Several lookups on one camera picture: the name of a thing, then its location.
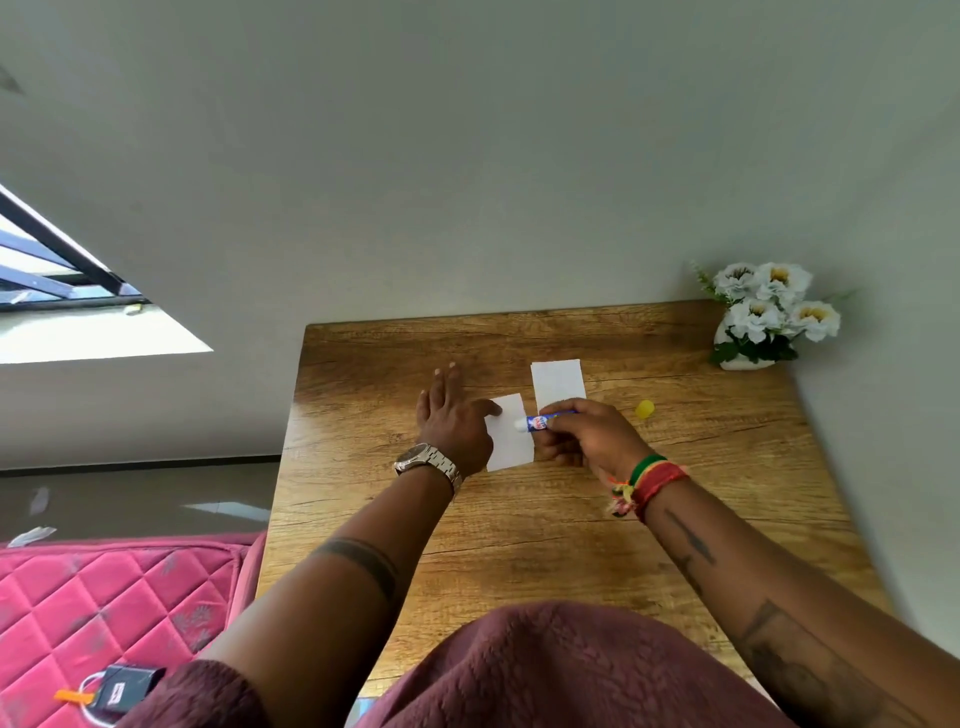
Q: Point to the pink quilted mattress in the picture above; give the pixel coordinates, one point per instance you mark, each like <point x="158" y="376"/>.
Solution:
<point x="90" y="607"/>

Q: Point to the blue glue stick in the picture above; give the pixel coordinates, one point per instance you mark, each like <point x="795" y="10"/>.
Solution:
<point x="535" y="423"/>

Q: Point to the person's right forearm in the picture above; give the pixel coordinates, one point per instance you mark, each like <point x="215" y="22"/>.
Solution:
<point x="780" y="607"/>

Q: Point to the white flowers in white vase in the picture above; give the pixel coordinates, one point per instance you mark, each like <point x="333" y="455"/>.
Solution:
<point x="757" y="319"/>

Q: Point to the person's left hand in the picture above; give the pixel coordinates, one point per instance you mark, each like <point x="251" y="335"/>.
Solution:
<point x="450" y="431"/>

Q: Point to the black framed window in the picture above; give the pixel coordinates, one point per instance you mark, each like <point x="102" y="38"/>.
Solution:
<point x="52" y="270"/>

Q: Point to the person's right thumb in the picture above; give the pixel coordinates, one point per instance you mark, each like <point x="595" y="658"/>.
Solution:
<point x="562" y="421"/>

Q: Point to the maroon fleece garment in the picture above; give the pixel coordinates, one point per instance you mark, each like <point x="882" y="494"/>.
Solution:
<point x="570" y="675"/>

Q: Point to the white paper piece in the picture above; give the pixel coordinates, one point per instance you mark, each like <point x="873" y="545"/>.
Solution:
<point x="510" y="442"/>
<point x="558" y="382"/>

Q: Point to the person's left middle finger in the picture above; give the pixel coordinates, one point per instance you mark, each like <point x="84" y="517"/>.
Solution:
<point x="439" y="388"/>

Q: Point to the silver wristwatch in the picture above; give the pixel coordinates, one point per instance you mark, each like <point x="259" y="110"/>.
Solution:
<point x="429" y="459"/>

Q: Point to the person's right hand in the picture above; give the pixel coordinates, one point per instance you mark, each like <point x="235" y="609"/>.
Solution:
<point x="592" y="442"/>

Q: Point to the yellow glue stick cap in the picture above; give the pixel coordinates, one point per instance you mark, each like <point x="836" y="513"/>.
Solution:
<point x="645" y="409"/>

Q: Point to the white feather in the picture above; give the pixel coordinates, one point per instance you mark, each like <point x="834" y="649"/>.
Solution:
<point x="31" y="535"/>

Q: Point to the orange tag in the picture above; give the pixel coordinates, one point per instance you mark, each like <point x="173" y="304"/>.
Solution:
<point x="73" y="697"/>

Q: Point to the person's left thumb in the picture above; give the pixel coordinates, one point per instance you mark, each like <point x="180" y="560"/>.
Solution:
<point x="486" y="409"/>

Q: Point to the person's left forearm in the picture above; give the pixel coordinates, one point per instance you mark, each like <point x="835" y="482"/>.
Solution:
<point x="337" y="592"/>

